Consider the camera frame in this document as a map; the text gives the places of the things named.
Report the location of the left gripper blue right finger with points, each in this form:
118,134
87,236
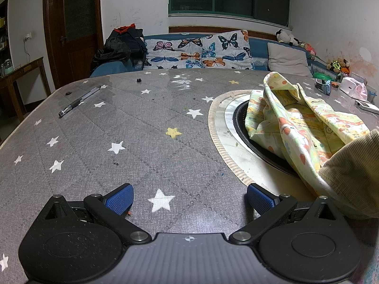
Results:
273,210

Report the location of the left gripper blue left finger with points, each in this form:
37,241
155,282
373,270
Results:
110,211

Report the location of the colourful patterned baby garment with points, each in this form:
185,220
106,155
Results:
334,153

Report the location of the black clothes pile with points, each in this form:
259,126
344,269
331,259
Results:
124,44

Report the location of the round induction cooker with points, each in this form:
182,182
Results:
247,163

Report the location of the black pen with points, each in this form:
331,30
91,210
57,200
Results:
76,102

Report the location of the small orange toy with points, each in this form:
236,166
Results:
334,84

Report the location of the white remote control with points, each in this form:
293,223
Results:
367,106

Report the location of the green bowl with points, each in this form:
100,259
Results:
322,76

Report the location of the white pink plastic bag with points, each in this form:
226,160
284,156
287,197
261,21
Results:
354,88

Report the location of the grey cushion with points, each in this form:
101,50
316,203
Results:
287,60

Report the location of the blue sofa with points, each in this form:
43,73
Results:
259,53

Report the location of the butterfly pattern pillow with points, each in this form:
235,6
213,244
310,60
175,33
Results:
229,50

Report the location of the wooden side table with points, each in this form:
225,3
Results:
9,81

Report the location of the black white plush toy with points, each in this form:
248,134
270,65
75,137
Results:
285,38

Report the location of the dark wooden door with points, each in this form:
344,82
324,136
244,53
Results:
73,34

